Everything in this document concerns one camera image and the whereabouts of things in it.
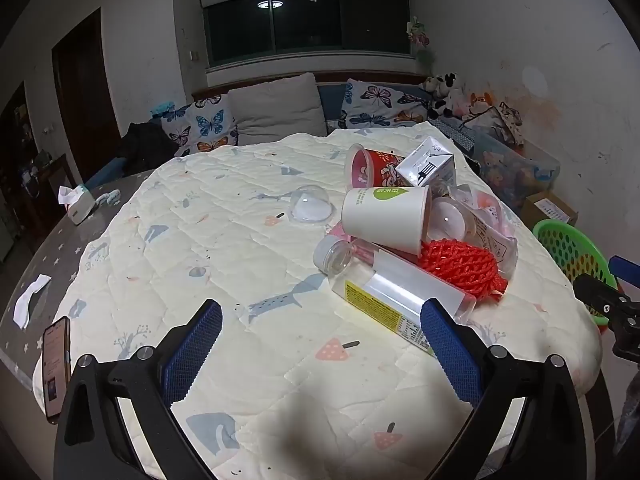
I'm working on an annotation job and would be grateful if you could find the colourful hanging decoration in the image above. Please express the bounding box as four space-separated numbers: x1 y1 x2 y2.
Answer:
406 16 432 63

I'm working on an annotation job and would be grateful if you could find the brown cardboard box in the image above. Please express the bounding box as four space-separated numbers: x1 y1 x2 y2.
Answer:
520 191 579 228

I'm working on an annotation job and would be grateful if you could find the red instant noodle cup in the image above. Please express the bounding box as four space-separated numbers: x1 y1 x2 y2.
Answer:
345 143 407 196

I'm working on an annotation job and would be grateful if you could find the black clothing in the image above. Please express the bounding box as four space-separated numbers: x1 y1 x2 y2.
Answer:
116 121 177 177

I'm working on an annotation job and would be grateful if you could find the grey patterned pad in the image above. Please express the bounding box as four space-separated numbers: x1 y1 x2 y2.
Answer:
429 117 476 155

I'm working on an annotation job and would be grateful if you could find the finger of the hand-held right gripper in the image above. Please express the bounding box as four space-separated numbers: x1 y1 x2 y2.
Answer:
607 255 640 288
572 273 640 321

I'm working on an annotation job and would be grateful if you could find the red foam fruit net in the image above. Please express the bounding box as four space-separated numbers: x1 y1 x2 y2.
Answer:
419 239 509 307

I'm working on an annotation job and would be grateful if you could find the white tissue box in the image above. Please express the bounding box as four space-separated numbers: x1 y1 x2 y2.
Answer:
58 185 96 225

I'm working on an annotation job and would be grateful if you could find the butterfly print pillow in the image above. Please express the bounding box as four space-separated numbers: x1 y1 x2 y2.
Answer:
340 78 432 131
160 95 239 158

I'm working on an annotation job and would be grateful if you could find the window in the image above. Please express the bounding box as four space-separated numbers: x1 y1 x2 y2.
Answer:
202 0 413 70

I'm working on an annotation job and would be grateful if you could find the grey pillow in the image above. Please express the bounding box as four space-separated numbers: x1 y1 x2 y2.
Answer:
227 72 328 147

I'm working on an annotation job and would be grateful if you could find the clear plastic dome lid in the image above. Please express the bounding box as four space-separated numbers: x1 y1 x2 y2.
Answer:
290 185 335 226

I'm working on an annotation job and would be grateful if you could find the clear plastic jar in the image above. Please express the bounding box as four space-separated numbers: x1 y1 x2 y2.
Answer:
313 236 362 276

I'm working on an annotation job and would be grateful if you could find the orange fox plush toy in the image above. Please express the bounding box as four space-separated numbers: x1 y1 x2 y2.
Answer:
467 91 496 116

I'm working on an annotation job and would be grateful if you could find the white carton box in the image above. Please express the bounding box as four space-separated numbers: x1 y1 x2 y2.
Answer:
395 136 458 188

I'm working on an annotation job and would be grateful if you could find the white printed quilted blanket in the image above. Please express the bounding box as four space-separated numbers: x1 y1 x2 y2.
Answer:
32 127 603 480

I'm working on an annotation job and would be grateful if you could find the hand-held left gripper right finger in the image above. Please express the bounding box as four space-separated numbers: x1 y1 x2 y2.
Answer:
420 297 587 480

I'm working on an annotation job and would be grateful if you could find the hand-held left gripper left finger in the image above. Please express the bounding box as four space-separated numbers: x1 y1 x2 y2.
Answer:
53 299 224 480

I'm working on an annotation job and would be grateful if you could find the grey star tablecloth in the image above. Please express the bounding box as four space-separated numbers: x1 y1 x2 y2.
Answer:
0 167 156 411

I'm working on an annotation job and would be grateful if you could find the white paper scrap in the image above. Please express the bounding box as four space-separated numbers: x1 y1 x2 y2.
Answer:
13 274 52 330

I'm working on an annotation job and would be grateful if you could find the clear plastic bottle yellow label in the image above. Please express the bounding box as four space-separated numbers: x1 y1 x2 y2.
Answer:
332 250 477 357

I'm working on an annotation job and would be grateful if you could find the cluttered dark wooden shelf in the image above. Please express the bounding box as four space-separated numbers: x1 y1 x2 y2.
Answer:
0 82 71 261

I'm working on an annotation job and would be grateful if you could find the clear printed plastic wrapper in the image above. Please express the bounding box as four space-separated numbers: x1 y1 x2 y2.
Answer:
450 185 519 281

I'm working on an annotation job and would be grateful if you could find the blue sofa bed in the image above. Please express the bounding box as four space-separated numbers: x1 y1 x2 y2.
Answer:
82 72 451 191

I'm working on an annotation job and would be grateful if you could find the dark wooden door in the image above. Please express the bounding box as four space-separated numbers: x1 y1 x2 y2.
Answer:
51 8 124 188

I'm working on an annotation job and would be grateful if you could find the white paper cup green label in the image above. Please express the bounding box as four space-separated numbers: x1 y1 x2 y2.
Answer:
341 186 432 256

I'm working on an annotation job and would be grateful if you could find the black and white plush toy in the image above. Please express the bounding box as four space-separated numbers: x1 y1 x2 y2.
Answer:
422 72 468 121

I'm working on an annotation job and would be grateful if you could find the clear plastic storage bin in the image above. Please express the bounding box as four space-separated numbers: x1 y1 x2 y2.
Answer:
470 130 562 211

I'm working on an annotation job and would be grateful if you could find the green plastic basket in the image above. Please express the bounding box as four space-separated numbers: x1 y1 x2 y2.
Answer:
531 220 619 333

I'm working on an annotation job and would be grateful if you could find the smartphone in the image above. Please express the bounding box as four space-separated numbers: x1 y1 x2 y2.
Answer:
41 316 72 426

